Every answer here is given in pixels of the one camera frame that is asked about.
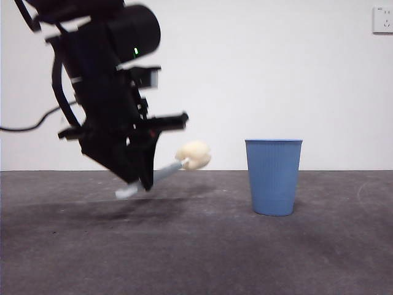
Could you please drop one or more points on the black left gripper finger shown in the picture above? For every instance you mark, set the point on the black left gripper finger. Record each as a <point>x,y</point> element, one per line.
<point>145,159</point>
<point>113,163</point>

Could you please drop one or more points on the blue ribbed plastic cup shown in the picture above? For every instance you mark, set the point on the blue ribbed plastic cup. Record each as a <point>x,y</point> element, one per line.
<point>273,178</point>

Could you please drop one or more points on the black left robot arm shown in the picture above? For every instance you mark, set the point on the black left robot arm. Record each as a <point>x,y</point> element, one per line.
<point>101,77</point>

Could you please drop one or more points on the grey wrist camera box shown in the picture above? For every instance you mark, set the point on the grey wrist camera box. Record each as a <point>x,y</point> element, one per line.
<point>147,78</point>

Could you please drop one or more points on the white wall socket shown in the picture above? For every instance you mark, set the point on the white wall socket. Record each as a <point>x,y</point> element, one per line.
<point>383,20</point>

